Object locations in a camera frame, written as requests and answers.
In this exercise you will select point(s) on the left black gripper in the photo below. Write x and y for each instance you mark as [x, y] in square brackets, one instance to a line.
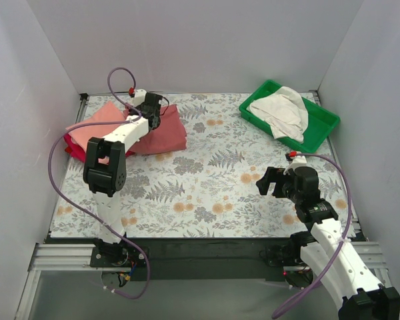
[154, 100]

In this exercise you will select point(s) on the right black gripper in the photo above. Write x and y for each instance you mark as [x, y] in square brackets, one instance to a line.
[278, 183]

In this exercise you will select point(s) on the dusty red t shirt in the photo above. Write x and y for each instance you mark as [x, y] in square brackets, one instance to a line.
[170, 136]

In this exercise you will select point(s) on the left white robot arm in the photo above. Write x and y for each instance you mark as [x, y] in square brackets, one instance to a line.
[105, 171]

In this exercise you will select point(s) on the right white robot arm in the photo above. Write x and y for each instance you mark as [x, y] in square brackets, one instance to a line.
[356, 291]

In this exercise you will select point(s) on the floral patterned table mat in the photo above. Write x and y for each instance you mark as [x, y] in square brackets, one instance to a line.
[208, 189]

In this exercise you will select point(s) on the white crumpled t shirt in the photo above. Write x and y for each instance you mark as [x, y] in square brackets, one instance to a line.
[285, 113]

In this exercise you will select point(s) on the green plastic tray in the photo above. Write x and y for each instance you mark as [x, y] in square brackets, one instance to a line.
[321, 122]

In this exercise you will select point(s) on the folded magenta t shirt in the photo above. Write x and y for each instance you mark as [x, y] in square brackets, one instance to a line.
[77, 142]

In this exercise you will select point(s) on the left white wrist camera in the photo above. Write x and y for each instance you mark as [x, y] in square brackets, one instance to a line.
[137, 96]

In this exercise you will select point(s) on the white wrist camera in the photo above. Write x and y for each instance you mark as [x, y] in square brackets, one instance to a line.
[295, 159]
[137, 96]

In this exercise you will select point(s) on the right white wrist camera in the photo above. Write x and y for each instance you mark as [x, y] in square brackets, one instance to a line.
[295, 159]

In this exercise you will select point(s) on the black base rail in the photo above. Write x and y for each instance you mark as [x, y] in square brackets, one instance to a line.
[199, 258]

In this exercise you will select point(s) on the aluminium frame rail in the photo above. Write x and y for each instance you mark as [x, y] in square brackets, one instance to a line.
[62, 285]

